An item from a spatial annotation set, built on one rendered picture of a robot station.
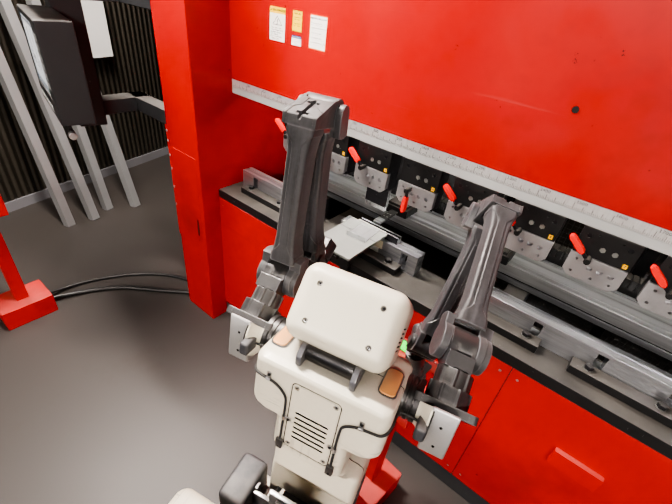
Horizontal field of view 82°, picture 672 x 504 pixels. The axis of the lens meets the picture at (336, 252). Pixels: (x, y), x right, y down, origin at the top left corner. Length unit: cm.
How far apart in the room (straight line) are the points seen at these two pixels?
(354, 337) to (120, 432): 168
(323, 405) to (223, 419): 143
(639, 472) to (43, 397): 245
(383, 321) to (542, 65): 84
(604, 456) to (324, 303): 115
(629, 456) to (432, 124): 118
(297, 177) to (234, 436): 153
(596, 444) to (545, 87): 109
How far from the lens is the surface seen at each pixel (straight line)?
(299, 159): 80
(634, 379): 155
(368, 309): 68
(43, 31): 183
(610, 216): 129
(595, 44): 123
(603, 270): 135
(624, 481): 167
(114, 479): 212
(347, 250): 146
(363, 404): 72
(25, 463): 230
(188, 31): 187
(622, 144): 124
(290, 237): 85
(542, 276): 171
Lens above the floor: 182
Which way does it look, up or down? 35 degrees down
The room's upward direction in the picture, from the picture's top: 8 degrees clockwise
